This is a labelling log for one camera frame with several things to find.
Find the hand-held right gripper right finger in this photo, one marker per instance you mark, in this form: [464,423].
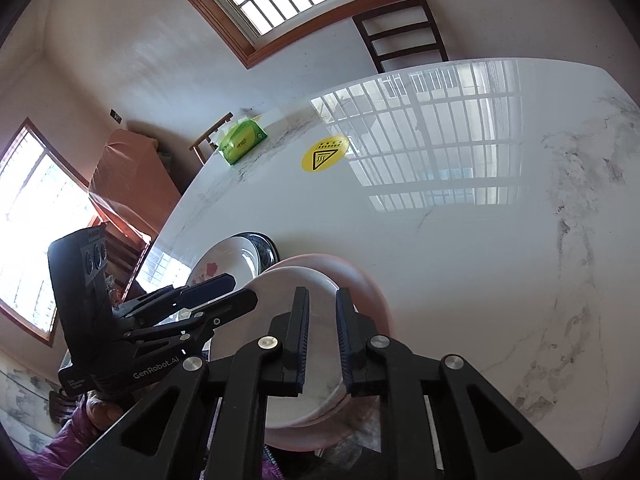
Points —
[345,345]

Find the person's left hand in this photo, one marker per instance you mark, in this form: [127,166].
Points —
[107,410]

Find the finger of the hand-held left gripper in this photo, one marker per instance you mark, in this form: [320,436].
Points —
[220,312]
[205,287]

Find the orange covered cabinet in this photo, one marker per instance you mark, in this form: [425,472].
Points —
[130,180]

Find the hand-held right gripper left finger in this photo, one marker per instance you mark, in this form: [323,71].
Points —
[301,340]

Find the pink bowl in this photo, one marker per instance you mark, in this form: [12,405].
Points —
[372,305]

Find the floral white plate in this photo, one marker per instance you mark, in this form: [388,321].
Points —
[220,260]

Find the yellow warning sticker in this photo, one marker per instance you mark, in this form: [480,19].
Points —
[325,154]

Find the person's purple clothing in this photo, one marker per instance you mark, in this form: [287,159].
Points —
[65,445]

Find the green tissue pack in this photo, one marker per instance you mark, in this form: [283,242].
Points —
[242,140]

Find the dark wooden chair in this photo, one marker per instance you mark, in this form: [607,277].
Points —
[400,35]

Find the light wooden chair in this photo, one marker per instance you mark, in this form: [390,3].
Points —
[205,137]

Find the small wood framed window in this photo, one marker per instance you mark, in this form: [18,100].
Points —
[35,220]

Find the wall switch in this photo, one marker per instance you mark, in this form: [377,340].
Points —
[116,116]

